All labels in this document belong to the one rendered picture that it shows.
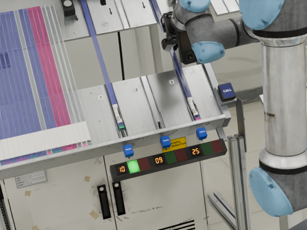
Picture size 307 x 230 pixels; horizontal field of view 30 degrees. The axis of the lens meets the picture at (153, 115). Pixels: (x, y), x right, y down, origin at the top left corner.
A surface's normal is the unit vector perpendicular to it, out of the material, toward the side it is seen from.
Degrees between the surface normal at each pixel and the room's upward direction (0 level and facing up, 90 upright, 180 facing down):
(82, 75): 90
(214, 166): 0
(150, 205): 90
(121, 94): 45
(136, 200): 90
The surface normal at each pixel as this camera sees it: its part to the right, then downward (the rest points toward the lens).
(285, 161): -0.29, -0.37
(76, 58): 0.27, 0.29
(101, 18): 0.10, -0.46
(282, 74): -0.27, 0.40
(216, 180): -0.14, -0.93
